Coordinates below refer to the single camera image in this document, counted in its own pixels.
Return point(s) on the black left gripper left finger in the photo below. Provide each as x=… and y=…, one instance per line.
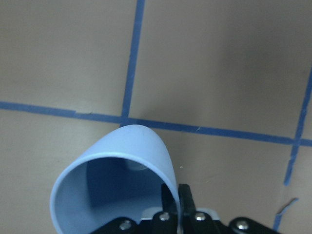
x=167, y=200

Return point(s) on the light blue plastic cup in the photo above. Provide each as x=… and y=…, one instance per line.
x=119, y=176

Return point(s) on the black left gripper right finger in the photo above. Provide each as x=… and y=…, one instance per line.
x=186, y=200

